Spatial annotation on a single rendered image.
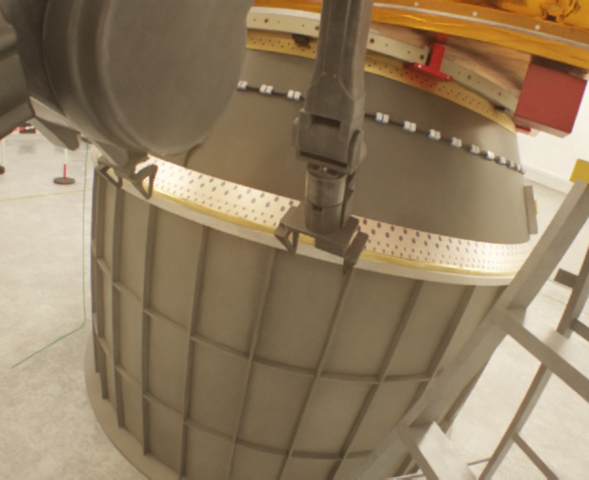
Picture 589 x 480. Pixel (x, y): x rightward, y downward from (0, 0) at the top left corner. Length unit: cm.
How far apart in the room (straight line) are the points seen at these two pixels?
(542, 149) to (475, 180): 538
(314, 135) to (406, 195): 55
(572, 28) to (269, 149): 80
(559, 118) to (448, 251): 45
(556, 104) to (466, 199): 36
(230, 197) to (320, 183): 46
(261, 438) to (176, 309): 52
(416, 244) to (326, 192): 49
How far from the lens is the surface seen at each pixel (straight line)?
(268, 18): 115
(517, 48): 101
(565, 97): 102
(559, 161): 654
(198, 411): 132
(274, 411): 120
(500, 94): 131
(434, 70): 110
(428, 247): 97
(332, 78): 43
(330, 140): 45
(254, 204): 90
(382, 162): 97
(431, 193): 101
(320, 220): 53
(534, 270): 72
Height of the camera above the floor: 144
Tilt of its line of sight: 21 degrees down
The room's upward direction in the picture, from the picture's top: 15 degrees clockwise
